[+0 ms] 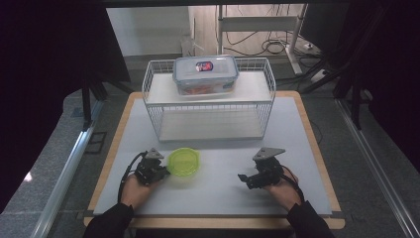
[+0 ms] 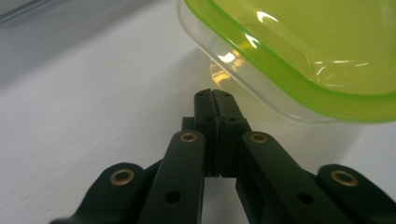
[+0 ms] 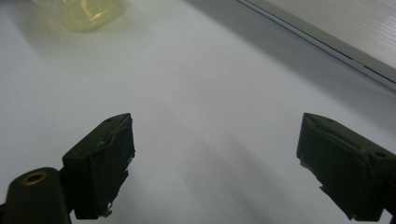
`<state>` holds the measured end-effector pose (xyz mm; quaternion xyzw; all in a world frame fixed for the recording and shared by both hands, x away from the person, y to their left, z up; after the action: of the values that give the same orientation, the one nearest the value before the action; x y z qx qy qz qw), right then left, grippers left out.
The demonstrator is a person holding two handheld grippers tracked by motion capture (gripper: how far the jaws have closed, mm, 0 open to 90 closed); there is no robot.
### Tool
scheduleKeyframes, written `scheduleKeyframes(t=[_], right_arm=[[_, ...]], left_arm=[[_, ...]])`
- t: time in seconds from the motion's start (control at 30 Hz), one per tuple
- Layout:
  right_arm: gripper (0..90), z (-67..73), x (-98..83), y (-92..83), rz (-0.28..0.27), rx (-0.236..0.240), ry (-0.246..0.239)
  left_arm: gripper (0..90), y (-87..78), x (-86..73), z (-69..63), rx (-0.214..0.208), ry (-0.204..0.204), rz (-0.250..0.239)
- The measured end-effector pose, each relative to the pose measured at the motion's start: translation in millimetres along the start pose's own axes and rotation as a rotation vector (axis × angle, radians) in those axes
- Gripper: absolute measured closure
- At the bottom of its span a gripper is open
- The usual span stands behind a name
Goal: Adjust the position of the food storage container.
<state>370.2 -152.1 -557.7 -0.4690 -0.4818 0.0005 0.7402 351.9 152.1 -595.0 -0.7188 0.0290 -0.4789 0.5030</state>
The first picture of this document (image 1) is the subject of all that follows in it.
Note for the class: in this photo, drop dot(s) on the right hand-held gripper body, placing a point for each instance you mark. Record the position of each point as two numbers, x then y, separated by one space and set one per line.
269 172

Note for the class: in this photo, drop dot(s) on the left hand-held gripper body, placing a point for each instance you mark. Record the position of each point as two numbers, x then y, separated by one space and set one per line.
150 170

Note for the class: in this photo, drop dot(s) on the green round plastic container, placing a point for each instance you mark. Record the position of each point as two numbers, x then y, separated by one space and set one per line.
183 162

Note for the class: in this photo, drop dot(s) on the clear rectangular food container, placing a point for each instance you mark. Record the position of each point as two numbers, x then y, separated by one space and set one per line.
204 77

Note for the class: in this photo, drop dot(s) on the person's right hand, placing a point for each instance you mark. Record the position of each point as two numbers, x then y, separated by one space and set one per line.
287 191

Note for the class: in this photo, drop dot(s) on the person's left hand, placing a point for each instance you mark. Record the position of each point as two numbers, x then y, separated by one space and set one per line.
133 193

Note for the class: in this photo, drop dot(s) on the white table mat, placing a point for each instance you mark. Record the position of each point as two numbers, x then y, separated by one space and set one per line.
214 195

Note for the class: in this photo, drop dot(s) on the wooden table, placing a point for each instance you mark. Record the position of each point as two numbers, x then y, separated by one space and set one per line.
211 223

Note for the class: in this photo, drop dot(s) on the black metal stand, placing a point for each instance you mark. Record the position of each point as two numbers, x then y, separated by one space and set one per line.
87 99
356 99

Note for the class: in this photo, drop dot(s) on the white power strip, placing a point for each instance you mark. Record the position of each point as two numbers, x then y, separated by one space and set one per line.
318 76

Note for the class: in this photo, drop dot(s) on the clear plastic jug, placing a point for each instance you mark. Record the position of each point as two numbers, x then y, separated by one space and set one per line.
188 44

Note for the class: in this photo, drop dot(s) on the black curtain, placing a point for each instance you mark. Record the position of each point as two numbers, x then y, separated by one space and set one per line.
43 66
389 66

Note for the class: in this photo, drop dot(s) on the metal floor rail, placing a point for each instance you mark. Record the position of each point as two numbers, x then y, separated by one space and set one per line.
376 165
66 172

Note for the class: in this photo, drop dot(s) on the white desk frame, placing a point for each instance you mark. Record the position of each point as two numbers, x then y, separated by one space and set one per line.
257 23

